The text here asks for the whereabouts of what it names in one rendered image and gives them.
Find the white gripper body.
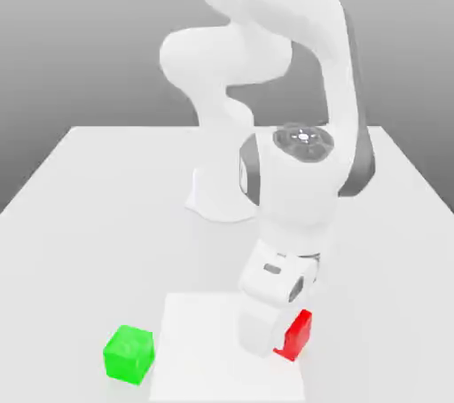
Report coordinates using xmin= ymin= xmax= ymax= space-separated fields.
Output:
xmin=238 ymin=295 xmax=296 ymax=359

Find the small red cube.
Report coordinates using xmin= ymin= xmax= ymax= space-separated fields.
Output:
xmin=272 ymin=309 xmax=314 ymax=363

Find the small green cube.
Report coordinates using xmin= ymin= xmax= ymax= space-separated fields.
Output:
xmin=102 ymin=324 xmax=156 ymax=387

